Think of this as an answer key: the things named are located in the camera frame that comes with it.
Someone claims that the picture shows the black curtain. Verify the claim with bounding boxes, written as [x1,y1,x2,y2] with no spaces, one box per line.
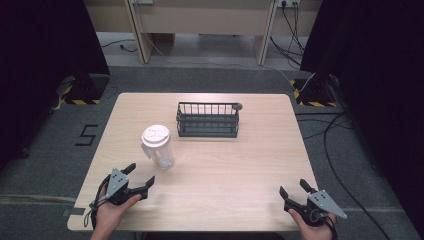
[0,0,112,171]
[299,0,424,234]

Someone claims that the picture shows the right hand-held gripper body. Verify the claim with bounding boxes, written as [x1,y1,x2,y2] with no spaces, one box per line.
[283,189,348,228]

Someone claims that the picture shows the light wooden desk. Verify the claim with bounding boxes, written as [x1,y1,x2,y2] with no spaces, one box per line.
[83,0,324,67]

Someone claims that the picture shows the person's right hand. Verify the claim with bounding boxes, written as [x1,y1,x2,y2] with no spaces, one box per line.
[288,208,338,236]

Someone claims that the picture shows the thin black floor cables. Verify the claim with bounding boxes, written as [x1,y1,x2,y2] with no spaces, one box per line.
[294,111,355,141]

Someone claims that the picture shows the bundle of black cables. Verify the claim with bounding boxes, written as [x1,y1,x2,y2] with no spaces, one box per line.
[269,2,309,69]

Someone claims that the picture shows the clear plastic jug white lid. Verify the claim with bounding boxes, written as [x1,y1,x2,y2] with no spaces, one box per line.
[140,124,176,170]

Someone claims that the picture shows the right hand-held gripper cable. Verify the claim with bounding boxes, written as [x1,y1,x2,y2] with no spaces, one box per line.
[327,215,339,240]

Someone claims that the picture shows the grey tape patch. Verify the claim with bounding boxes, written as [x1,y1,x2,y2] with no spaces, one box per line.
[62,206,87,217]

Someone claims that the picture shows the hand-held gripper cable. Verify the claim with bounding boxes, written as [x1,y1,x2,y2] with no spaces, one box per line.
[327,215,339,240]
[83,174,112,230]

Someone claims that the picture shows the black stand base striped tape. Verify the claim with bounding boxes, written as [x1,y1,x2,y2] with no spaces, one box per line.
[289,77,340,108]
[54,73,112,107]

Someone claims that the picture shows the white wall socket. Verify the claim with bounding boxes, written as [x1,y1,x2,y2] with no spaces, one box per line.
[276,0,302,9]

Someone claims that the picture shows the dark wire basket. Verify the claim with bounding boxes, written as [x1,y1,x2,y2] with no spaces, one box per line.
[175,101,244,139]

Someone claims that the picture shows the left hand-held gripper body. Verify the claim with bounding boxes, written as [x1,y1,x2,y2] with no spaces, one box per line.
[105,167,149,206]

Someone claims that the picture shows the long black floor cable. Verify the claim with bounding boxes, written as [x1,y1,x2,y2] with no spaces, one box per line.
[322,111,392,240]

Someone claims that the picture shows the short black floor cable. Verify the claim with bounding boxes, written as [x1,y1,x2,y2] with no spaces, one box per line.
[100,38,139,54]

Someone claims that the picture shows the left hand-held gripper cable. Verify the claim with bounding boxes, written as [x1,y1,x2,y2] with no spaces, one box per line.
[83,174,112,230]

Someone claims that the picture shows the person's left hand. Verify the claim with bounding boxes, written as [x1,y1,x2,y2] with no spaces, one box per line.
[92,185,143,232]

